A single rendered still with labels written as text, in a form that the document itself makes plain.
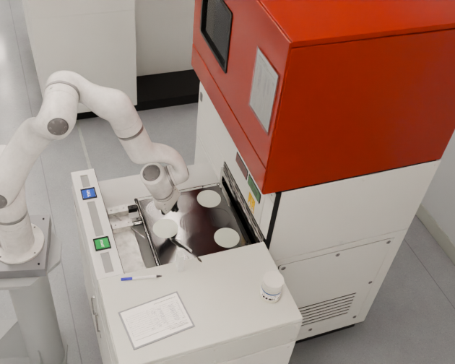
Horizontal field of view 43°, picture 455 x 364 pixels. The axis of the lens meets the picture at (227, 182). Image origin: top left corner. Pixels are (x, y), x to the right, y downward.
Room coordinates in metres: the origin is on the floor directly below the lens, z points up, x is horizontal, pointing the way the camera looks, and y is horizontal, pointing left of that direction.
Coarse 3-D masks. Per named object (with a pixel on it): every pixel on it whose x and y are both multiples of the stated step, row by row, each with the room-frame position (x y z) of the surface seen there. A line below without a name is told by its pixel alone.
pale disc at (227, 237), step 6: (222, 228) 1.48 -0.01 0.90; (228, 228) 1.49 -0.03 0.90; (216, 234) 1.45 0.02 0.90; (222, 234) 1.45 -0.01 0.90; (228, 234) 1.46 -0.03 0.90; (234, 234) 1.46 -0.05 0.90; (216, 240) 1.42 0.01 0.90; (222, 240) 1.42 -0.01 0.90; (228, 240) 1.42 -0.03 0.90; (234, 240) 1.43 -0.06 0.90; (222, 246) 1.39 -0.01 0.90; (228, 246) 1.39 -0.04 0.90
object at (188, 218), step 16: (192, 192) 1.66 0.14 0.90; (144, 208) 1.53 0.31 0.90; (192, 208) 1.57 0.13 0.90; (208, 208) 1.58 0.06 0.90; (224, 208) 1.59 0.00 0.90; (192, 224) 1.48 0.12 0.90; (208, 224) 1.49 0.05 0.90; (224, 224) 1.51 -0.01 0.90; (160, 240) 1.38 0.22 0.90; (192, 240) 1.40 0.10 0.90; (208, 240) 1.41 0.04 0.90; (240, 240) 1.43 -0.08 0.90; (160, 256) 1.30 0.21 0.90
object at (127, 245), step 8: (128, 216) 1.50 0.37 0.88; (128, 232) 1.42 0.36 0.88; (120, 240) 1.37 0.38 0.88; (128, 240) 1.37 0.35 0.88; (136, 240) 1.38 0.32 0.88; (120, 248) 1.33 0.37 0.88; (128, 248) 1.34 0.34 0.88; (136, 248) 1.34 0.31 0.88; (120, 256) 1.30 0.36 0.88; (128, 256) 1.30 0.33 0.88; (136, 256) 1.31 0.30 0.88; (128, 264) 1.26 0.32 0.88; (136, 264) 1.27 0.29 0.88
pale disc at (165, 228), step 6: (156, 222) 1.47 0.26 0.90; (162, 222) 1.47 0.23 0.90; (168, 222) 1.47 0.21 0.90; (174, 222) 1.48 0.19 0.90; (156, 228) 1.44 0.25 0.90; (162, 228) 1.44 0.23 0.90; (168, 228) 1.45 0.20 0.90; (174, 228) 1.45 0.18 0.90; (156, 234) 1.41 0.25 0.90; (162, 234) 1.41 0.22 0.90; (168, 234) 1.42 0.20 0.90; (174, 234) 1.42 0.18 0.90
